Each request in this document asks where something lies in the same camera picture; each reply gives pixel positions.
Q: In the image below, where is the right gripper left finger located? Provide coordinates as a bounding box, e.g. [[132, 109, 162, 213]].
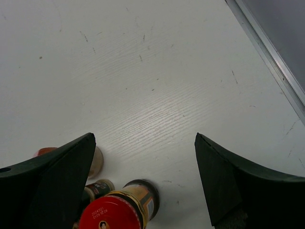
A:
[[0, 133, 96, 229]]

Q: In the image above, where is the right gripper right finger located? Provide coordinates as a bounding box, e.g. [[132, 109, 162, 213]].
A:
[[194, 134, 305, 229]]

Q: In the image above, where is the small black cap jar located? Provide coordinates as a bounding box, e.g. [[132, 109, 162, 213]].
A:
[[81, 179, 115, 204]]

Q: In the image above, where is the pink cap white bottle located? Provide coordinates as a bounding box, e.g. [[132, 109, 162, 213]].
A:
[[33, 146, 104, 179]]

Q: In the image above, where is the right red lid sauce jar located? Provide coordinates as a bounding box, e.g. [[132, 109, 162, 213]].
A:
[[79, 179, 160, 229]]

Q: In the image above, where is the aluminium table edge rail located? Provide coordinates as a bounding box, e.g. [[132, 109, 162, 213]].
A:
[[226, 0, 305, 122]]

